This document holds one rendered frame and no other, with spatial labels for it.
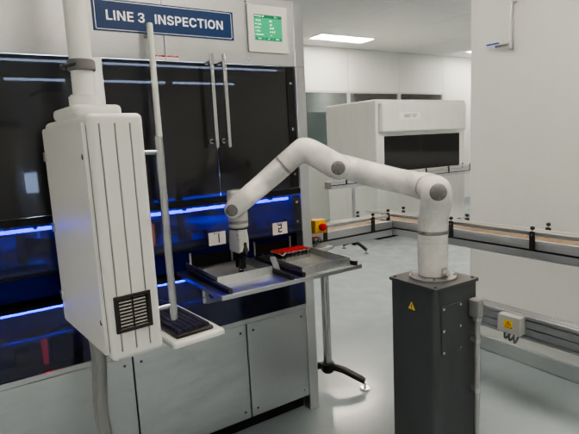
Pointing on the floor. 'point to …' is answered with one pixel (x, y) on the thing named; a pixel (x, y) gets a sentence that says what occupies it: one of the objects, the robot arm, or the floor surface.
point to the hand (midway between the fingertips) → (240, 263)
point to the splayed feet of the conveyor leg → (344, 373)
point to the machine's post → (305, 203)
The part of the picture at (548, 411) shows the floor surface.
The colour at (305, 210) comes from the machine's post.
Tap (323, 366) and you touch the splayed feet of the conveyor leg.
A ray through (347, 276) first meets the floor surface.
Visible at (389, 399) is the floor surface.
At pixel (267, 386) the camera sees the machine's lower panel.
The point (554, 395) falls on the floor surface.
